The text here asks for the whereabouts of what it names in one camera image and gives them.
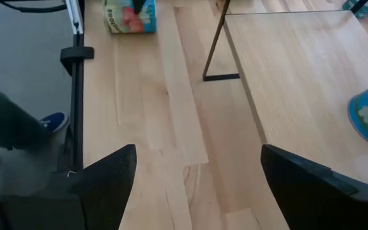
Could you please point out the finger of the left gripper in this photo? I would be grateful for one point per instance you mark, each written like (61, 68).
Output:
(138, 4)

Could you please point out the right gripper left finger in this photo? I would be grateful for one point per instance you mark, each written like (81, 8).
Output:
(107, 191)

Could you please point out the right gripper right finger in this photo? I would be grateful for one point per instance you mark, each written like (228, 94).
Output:
(315, 207)

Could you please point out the wooden shelf with black legs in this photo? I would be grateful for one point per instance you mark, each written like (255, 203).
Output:
(299, 80)

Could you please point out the silver aluminium profile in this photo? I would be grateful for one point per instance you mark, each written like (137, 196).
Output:
(75, 16)

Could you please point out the person's shoe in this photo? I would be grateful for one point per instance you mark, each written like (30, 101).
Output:
(56, 120)

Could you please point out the person's leg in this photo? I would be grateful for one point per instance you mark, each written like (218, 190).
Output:
(5, 121)

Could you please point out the black frame clamp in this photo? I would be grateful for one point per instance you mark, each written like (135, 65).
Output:
(75, 54)

